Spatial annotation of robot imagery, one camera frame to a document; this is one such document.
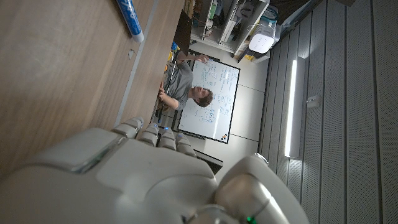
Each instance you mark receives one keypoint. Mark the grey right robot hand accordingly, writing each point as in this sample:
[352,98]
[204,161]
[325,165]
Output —
[140,180]

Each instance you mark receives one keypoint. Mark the person in grey t-shirt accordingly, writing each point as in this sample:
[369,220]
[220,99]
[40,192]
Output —
[182,82]

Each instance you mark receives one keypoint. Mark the black-framed whiteboard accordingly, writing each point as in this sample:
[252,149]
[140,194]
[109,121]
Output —
[217,93]

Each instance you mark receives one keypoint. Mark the small white table sticker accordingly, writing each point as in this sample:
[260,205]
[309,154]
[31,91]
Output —
[131,53]

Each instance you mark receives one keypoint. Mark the yellow object on desk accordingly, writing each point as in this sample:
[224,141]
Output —
[169,56]

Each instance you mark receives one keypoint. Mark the black laptop screen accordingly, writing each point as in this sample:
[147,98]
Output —
[183,31]

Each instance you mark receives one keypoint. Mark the blue whiteboard marker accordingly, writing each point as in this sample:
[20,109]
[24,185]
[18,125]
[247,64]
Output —
[130,17]

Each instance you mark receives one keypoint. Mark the white storage shelf unit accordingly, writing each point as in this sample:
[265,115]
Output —
[228,25]

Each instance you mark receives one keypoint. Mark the white air purifier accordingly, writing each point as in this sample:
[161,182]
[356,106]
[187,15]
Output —
[262,39]

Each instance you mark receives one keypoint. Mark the small white ceiling sensor box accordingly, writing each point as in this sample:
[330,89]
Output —
[312,101]

